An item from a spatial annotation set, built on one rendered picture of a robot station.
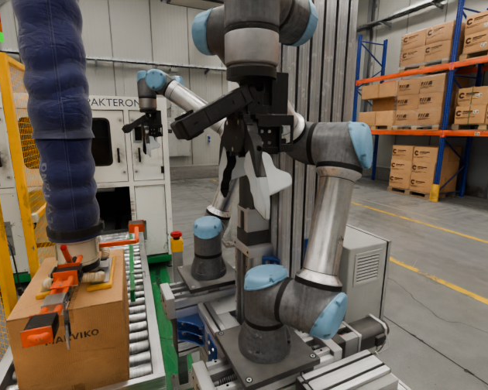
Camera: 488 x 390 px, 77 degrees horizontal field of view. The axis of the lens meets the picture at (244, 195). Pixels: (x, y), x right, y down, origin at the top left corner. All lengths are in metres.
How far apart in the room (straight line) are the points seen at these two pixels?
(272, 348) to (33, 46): 1.33
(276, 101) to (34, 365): 1.39
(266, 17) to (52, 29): 1.13
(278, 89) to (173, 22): 10.27
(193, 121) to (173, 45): 10.14
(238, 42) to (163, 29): 10.15
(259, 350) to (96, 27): 9.91
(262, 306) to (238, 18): 0.64
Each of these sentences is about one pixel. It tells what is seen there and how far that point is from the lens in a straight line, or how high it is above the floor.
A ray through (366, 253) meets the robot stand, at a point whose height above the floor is 1.20.
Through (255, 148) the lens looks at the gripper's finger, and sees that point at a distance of 0.39.
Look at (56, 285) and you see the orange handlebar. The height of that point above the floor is 1.09.
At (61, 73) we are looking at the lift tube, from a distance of 1.45.
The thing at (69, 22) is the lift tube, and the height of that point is 2.04.
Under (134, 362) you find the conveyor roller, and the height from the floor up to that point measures 0.54.
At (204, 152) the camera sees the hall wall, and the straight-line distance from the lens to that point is 10.50.
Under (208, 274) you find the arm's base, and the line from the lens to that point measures 1.28.
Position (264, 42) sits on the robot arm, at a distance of 0.44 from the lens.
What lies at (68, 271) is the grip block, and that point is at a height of 1.11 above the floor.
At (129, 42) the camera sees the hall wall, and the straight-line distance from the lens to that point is 10.31.
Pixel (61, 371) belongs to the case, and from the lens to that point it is 1.60.
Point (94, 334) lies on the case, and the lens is 1.50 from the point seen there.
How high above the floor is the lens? 1.64
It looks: 12 degrees down
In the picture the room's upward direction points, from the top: straight up
